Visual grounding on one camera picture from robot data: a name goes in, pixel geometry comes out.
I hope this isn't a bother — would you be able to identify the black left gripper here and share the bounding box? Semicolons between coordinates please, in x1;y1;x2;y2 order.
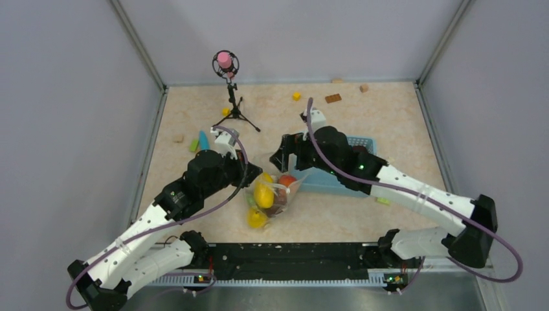
202;148;263;198

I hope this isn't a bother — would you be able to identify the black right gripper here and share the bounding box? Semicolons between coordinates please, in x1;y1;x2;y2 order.
271;132;341;176

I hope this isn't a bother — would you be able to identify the red orange peach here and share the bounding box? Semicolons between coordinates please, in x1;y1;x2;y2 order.
278;174;297;188

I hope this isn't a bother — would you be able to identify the yellow pear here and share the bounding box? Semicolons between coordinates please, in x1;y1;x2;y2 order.
253;172;275;209

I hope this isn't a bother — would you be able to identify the clear zip top bag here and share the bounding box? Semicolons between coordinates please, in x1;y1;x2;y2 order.
243;157;307;229

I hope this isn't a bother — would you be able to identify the dark brown dried fruit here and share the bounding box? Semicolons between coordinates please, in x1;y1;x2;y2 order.
263;196;287;218

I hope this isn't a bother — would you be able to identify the green cabbage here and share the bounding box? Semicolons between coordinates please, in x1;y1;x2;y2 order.
245;196;256;207

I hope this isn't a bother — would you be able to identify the yellow lemon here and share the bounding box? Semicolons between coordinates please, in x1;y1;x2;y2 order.
247;209;269;229

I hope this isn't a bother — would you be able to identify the dark red apple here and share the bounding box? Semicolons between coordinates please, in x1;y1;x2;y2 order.
352;145;369;154

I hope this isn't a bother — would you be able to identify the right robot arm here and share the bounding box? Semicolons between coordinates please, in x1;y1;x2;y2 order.
269;109;497;268

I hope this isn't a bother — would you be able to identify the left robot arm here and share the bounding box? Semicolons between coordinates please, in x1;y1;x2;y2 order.
66;126;262;310

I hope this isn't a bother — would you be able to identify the green wooden block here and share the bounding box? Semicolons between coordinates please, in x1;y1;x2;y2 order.
188;139;199;152

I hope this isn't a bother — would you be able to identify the light blue plastic basket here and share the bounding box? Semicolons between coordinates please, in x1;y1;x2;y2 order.
288;135;378;198

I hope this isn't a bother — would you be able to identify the brown lego brick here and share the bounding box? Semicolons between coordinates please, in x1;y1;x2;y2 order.
325;93;342;104

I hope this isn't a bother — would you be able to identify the pink microphone on tripod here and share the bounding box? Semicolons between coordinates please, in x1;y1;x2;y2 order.
212;50;261;132

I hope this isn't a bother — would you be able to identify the light green lego brick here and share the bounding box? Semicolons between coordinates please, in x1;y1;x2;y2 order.
376;198;391;205

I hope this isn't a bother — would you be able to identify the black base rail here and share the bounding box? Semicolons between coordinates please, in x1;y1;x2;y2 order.
180;231;423;284

